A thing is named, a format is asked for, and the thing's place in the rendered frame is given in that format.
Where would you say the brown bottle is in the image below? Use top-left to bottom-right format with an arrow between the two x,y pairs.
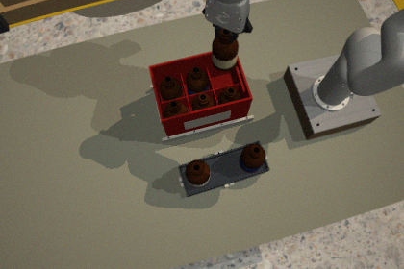
160,75 -> 184,102
217,87 -> 241,105
185,159 -> 210,188
164,100 -> 188,118
186,66 -> 209,95
212,28 -> 239,72
240,143 -> 265,173
192,93 -> 215,111

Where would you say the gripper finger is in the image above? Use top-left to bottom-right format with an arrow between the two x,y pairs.
230,17 -> 253,44
202,8 -> 223,37

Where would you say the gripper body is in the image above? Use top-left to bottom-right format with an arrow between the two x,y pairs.
205,0 -> 250,33

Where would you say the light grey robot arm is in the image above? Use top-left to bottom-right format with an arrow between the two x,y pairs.
312,8 -> 404,111

